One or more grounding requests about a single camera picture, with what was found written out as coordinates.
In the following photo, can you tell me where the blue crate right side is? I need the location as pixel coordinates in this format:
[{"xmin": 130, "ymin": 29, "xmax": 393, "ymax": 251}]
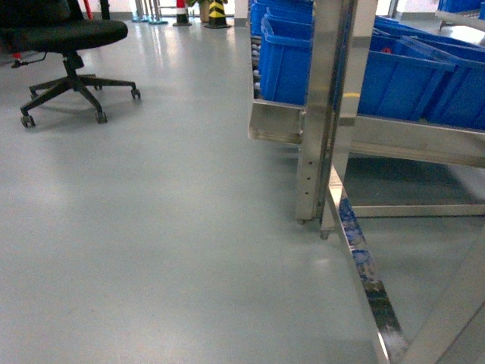
[{"xmin": 358, "ymin": 17, "xmax": 484, "ymax": 130}]

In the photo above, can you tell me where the black office chair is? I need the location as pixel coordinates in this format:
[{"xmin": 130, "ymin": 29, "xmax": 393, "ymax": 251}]
[{"xmin": 1, "ymin": 1, "xmax": 141, "ymax": 128}]

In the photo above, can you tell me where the steel roller rack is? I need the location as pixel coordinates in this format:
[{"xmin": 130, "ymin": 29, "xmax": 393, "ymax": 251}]
[{"xmin": 248, "ymin": 30, "xmax": 485, "ymax": 364}]

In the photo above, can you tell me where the yellow black traffic cone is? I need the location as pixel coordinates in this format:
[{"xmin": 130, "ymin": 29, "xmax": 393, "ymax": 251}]
[{"xmin": 205, "ymin": 0, "xmax": 231, "ymax": 29}]

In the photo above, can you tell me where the large blue plastic crate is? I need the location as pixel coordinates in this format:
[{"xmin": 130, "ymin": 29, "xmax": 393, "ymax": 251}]
[{"xmin": 250, "ymin": 1, "xmax": 313, "ymax": 105}]

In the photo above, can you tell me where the red white traffic cone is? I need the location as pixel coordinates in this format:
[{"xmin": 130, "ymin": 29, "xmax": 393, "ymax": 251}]
[{"xmin": 173, "ymin": 0, "xmax": 192, "ymax": 27}]

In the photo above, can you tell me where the steel upright post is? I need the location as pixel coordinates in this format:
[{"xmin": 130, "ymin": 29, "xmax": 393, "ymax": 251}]
[{"xmin": 296, "ymin": 1, "xmax": 358, "ymax": 224}]

